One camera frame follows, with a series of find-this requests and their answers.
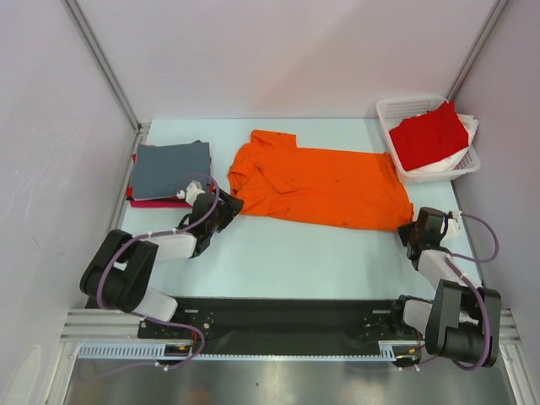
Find orange t-shirt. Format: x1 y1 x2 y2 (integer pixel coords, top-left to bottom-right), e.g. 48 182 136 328
228 130 413 231

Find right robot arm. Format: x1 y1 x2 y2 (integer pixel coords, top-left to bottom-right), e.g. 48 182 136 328
389 207 502 371

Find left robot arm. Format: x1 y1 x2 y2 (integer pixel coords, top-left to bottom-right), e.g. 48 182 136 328
79 188 244 338

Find magenta folded t-shirt in stack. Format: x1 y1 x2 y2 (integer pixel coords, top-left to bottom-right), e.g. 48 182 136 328
128 198 190 208

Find red folded t-shirt in stack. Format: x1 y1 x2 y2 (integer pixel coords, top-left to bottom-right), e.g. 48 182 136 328
126 152 219 203

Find grey folded t-shirt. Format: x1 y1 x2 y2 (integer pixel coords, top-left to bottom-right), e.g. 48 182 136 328
130 141 211 200

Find red t-shirt in basket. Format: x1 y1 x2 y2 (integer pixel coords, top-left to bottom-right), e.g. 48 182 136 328
389 101 462 171

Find white cloth in basket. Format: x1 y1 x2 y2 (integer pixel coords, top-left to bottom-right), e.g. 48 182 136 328
407 114 479 175

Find white plastic basket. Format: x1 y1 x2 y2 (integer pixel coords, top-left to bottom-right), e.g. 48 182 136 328
375 95 481 184

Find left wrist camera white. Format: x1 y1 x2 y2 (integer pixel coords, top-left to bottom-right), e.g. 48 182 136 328
176 181 206 206

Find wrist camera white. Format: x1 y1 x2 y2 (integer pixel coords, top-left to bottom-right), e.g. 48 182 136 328
440 210 462 241
176 181 206 206

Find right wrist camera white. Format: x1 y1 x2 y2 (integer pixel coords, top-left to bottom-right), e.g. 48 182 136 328
440 210 462 241

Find white cable duct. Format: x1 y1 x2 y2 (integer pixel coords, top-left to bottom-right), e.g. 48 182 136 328
77 340 421 363

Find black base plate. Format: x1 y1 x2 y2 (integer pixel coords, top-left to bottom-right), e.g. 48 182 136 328
138 297 424 352

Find aluminium frame rail front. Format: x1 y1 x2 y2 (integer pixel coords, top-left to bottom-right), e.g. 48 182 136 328
60 309 521 344

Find left aluminium corner post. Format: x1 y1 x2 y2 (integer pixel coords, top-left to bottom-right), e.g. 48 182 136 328
62 0 142 134

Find aluminium corner post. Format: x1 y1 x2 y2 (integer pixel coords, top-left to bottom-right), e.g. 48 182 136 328
446 0 512 100
62 0 142 134

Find right aluminium corner post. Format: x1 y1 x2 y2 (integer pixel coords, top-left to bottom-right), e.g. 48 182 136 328
446 0 512 100

